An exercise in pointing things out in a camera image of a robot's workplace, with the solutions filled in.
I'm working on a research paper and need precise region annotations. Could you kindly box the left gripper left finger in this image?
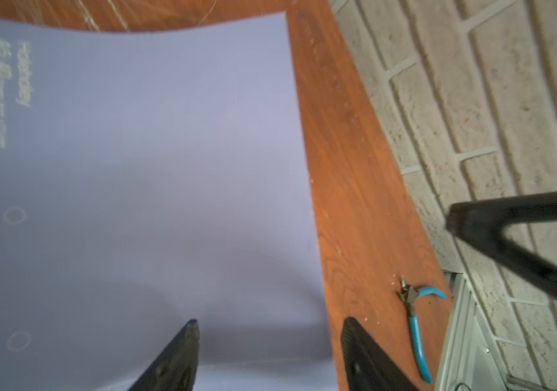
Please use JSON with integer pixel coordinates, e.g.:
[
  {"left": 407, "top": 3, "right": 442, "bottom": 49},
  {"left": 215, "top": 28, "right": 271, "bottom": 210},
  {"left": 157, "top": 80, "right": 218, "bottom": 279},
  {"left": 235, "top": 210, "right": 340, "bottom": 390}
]
[{"left": 129, "top": 319, "right": 200, "bottom": 391}]

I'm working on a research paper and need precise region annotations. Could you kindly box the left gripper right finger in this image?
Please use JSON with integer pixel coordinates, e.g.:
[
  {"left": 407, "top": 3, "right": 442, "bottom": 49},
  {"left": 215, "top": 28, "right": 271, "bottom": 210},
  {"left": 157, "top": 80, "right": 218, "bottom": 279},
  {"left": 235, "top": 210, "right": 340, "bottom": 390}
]
[{"left": 340, "top": 317, "right": 418, "bottom": 391}]

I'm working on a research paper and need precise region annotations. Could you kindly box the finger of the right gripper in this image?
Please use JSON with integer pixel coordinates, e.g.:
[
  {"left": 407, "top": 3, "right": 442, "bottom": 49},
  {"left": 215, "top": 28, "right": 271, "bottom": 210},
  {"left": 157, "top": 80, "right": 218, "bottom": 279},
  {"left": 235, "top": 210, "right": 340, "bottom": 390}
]
[{"left": 445, "top": 187, "right": 557, "bottom": 321}]

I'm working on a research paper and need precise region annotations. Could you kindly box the notebook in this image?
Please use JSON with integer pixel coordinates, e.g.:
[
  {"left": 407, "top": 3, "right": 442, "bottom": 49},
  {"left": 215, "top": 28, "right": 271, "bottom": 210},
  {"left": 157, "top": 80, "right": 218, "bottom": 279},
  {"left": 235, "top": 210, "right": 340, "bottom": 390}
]
[{"left": 0, "top": 13, "right": 338, "bottom": 390}]

